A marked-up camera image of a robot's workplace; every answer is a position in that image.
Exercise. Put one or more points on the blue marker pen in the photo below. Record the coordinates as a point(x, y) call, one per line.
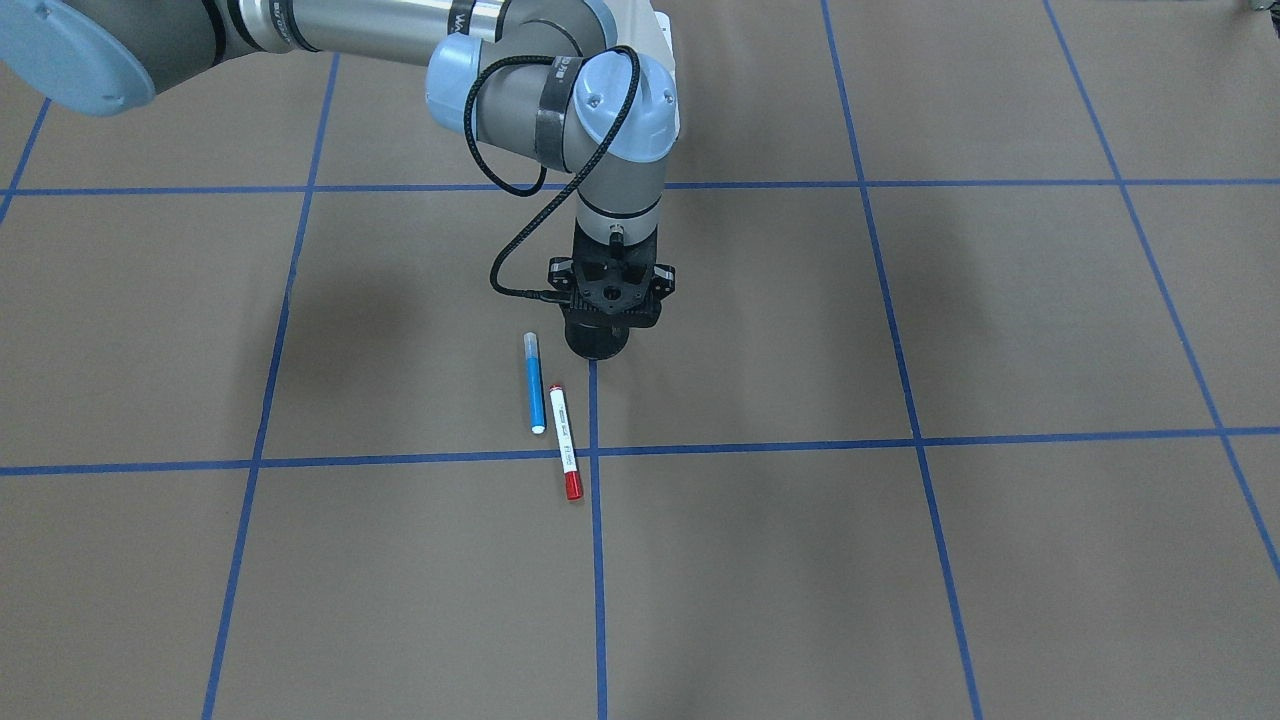
point(532, 363)

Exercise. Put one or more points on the red white marker pen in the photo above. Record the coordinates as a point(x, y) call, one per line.
point(573, 486)

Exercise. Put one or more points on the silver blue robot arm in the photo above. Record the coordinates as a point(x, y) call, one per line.
point(557, 82)

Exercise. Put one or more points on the black mesh pen cup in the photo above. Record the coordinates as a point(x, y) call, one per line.
point(595, 342)

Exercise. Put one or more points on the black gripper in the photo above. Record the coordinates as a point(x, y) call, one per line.
point(559, 273)

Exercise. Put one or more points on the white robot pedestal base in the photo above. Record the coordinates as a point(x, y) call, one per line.
point(657, 49)

